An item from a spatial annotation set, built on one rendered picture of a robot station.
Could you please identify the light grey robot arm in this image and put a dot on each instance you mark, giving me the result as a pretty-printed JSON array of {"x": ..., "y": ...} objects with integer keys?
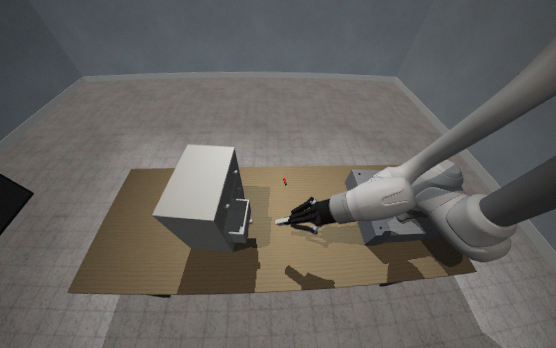
[{"x": 475, "y": 226}]

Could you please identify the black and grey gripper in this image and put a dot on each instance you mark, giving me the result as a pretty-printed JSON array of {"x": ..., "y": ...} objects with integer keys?
[{"x": 302, "y": 214}]

